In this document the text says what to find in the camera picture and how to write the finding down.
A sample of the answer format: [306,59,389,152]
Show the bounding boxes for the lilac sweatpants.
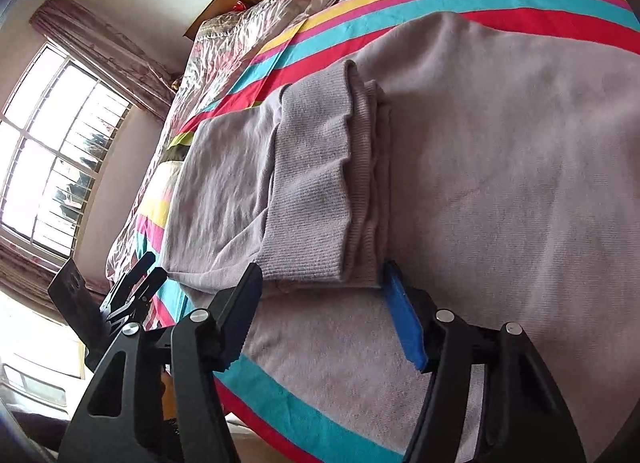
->
[160,12,639,462]

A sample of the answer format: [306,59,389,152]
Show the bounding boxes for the floral satin quilt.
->
[105,0,346,283]

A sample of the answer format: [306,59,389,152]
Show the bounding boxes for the floral red curtain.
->
[1,0,175,320]

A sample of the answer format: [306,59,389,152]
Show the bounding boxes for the rainbow striped blanket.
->
[134,0,640,463]

